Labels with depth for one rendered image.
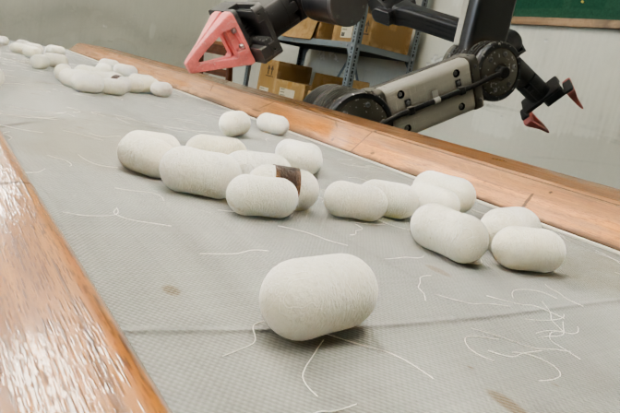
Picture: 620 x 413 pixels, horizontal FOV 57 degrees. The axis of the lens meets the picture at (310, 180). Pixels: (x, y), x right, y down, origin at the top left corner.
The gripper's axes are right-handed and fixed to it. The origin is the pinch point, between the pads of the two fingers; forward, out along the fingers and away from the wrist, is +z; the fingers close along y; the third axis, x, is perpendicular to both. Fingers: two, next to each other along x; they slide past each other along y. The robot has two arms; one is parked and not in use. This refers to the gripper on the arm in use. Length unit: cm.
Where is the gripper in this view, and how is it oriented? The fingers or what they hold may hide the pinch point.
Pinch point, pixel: (193, 64)
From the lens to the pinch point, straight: 70.2
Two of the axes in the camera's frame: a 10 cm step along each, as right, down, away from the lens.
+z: -7.4, 5.9, -3.2
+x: 3.9, 7.6, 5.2
